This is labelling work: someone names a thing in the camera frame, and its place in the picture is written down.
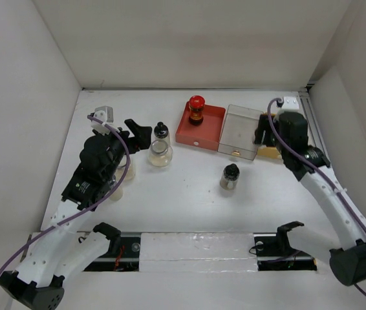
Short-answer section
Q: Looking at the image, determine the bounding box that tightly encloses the clear plastic tray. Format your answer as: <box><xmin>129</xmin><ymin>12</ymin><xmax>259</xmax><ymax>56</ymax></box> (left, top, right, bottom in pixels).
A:
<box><xmin>218</xmin><ymin>105</ymin><xmax>263</xmax><ymax>161</ymax></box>

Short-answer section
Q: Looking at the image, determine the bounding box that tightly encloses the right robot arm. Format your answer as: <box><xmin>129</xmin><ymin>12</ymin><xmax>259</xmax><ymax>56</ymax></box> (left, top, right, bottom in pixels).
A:
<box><xmin>254</xmin><ymin>111</ymin><xmax>366</xmax><ymax>286</ymax></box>

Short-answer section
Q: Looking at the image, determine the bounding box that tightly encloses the small white bottle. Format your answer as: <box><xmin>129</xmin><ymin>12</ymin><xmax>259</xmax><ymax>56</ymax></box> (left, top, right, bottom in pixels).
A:
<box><xmin>109</xmin><ymin>176</ymin><xmax>124</xmax><ymax>202</ymax></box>

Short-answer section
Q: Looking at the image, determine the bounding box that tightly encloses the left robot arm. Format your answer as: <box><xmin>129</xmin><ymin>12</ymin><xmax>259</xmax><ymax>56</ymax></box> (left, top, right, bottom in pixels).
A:
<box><xmin>0</xmin><ymin>114</ymin><xmax>152</xmax><ymax>309</ymax></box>

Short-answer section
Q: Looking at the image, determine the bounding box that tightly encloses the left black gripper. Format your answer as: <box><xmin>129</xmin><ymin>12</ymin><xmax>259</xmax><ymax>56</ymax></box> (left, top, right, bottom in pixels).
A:
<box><xmin>95</xmin><ymin>119</ymin><xmax>151</xmax><ymax>181</ymax></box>

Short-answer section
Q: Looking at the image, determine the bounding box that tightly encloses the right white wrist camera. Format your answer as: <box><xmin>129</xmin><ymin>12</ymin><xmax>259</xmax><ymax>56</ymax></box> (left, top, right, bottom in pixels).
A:
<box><xmin>275</xmin><ymin>96</ymin><xmax>299</xmax><ymax>114</ymax></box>

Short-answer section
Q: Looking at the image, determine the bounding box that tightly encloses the black-capped glass bottle left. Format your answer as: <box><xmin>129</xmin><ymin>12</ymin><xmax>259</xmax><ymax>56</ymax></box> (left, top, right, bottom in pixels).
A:
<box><xmin>153</xmin><ymin>121</ymin><xmax>171</xmax><ymax>145</ymax></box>

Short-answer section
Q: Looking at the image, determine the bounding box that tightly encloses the yellow tray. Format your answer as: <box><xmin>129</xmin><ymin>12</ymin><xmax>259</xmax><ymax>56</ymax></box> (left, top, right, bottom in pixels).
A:
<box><xmin>253</xmin><ymin>113</ymin><xmax>282</xmax><ymax>160</ymax></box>

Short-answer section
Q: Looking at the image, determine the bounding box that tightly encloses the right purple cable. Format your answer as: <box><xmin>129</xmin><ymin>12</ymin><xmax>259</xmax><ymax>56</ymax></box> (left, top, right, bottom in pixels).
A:
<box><xmin>266</xmin><ymin>98</ymin><xmax>366</xmax><ymax>303</ymax></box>

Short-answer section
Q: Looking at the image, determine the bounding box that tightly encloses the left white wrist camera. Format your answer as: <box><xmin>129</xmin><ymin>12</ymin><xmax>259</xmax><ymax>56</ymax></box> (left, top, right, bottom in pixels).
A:
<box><xmin>90</xmin><ymin>106</ymin><xmax>114</xmax><ymax>135</ymax></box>

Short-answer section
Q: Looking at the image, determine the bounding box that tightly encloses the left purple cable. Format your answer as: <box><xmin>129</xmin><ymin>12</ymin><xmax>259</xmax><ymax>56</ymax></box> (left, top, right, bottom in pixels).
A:
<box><xmin>0</xmin><ymin>114</ymin><xmax>129</xmax><ymax>310</ymax></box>

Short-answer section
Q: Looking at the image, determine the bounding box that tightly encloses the red-capped sauce bottle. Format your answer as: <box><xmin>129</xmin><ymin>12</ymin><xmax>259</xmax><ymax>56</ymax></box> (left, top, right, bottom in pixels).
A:
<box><xmin>188</xmin><ymin>95</ymin><xmax>205</xmax><ymax>125</ymax></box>

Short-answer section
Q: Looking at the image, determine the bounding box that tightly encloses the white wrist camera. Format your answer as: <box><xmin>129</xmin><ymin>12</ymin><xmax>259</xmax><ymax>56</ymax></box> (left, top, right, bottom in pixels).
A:
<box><xmin>275</xmin><ymin>96</ymin><xmax>299</xmax><ymax>114</ymax></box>
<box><xmin>90</xmin><ymin>106</ymin><xmax>114</xmax><ymax>135</ymax></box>

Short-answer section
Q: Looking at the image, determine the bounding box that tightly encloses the red tray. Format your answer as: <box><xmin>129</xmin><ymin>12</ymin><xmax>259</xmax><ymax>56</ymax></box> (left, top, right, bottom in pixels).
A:
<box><xmin>175</xmin><ymin>102</ymin><xmax>226</xmax><ymax>151</ymax></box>

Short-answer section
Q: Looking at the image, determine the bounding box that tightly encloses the purple cable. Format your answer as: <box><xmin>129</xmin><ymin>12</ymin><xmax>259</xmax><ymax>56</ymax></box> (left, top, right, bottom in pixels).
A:
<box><xmin>0</xmin><ymin>114</ymin><xmax>129</xmax><ymax>310</ymax></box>
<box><xmin>266</xmin><ymin>98</ymin><xmax>366</xmax><ymax>303</ymax></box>

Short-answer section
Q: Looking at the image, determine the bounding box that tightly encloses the black-capped spice bottle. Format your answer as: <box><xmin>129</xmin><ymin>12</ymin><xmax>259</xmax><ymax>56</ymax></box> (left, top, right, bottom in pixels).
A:
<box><xmin>220</xmin><ymin>163</ymin><xmax>240</xmax><ymax>191</ymax></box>

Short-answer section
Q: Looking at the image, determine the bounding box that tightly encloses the wide clear glass jar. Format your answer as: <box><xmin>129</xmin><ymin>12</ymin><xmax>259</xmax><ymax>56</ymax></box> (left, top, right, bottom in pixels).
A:
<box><xmin>148</xmin><ymin>139</ymin><xmax>173</xmax><ymax>167</ymax></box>

